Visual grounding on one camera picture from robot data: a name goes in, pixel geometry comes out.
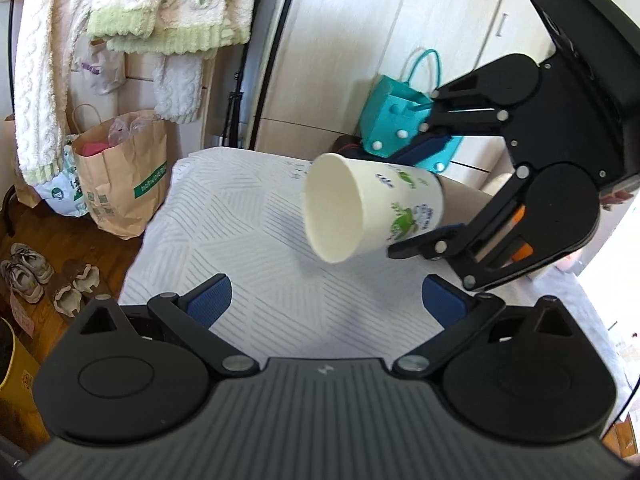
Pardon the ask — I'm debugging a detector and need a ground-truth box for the white paper cup green print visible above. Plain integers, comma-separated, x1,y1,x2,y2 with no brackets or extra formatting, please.
303,153,444,263

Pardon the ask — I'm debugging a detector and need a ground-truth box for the beige cylindrical cup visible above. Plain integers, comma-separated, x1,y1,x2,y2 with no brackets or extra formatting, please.
437,176,492,226

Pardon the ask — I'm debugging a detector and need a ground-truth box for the orange paper cup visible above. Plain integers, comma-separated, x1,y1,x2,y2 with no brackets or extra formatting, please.
508,204,535,264

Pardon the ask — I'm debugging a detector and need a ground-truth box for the teal tote bag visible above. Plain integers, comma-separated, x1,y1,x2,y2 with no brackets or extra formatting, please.
359,49,462,174

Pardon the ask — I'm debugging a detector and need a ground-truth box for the white patterned tablecloth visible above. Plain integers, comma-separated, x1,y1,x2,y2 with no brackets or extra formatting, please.
117,147,632,401

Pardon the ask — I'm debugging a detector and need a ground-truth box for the grey wooden wardrobe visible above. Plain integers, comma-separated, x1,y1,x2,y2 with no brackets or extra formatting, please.
248,0,551,159

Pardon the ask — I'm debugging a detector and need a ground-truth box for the beige slipper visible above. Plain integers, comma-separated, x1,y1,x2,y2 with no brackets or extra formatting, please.
47,259,103,321

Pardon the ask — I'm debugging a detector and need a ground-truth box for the brown paper bag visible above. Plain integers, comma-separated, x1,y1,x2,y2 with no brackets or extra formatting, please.
70,110,170,240

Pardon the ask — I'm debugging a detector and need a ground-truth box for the grey sneaker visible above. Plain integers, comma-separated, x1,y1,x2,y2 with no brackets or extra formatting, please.
1,243,54,304

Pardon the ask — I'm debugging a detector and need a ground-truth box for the white plastic shopping bag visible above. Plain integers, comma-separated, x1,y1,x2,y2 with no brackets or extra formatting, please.
35,144,88,218

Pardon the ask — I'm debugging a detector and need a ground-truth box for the black tripod stand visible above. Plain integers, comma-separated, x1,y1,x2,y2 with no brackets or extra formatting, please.
221,44,250,148

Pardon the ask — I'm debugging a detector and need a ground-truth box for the white green fluffy pajama top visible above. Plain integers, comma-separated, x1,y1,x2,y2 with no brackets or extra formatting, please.
87,0,255,56

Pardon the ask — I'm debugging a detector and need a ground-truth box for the white fluffy robe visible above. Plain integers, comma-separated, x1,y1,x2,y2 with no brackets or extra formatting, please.
14,0,91,185

